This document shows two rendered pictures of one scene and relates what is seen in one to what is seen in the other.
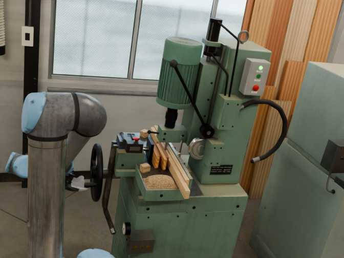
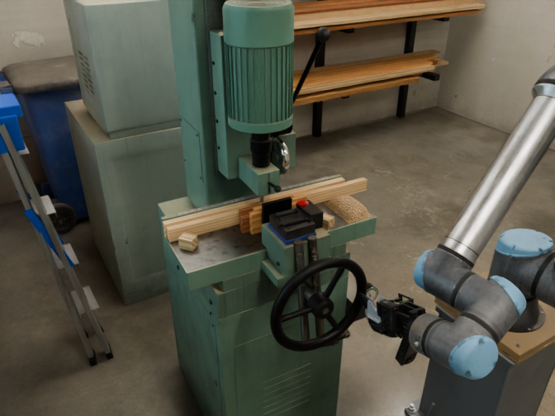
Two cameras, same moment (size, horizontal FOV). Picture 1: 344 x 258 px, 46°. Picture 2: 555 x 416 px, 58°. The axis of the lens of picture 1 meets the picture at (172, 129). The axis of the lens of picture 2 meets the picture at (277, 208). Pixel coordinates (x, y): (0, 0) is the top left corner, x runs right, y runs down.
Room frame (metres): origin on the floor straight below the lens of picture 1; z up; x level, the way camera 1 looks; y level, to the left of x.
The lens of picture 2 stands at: (2.01, 1.31, 1.68)
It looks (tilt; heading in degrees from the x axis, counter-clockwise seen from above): 30 degrees down; 262
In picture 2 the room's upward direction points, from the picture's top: straight up
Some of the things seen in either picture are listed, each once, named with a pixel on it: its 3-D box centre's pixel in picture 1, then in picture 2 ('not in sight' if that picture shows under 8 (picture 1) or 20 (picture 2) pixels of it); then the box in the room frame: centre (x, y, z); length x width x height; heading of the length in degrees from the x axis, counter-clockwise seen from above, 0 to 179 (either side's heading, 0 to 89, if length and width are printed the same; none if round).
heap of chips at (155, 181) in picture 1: (160, 179); (348, 204); (1.61, 0.01, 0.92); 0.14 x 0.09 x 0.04; 110
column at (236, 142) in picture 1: (226, 112); (220, 106); (1.98, -0.26, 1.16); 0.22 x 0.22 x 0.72; 20
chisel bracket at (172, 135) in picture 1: (171, 135); (258, 176); (1.88, -0.01, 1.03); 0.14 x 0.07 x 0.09; 110
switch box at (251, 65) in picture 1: (254, 77); not in sight; (1.85, -0.33, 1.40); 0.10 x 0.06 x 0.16; 110
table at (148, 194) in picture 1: (143, 162); (280, 241); (1.84, 0.11, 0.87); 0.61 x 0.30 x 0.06; 20
